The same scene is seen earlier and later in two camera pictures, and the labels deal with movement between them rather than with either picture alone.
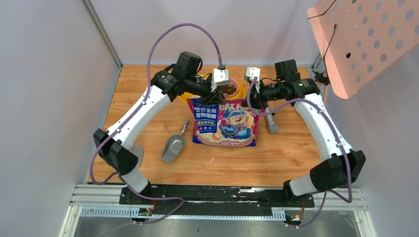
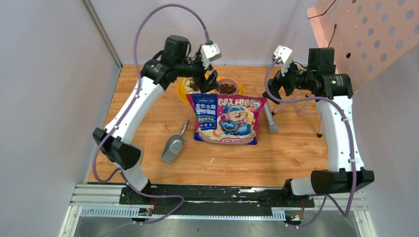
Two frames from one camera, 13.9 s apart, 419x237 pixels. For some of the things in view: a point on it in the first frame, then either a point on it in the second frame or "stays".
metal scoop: (174, 145) stays
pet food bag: (230, 124) stays
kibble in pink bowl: (229, 89) stays
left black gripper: (212, 94) -> (203, 71)
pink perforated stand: (357, 37) stays
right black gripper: (256, 99) -> (274, 85)
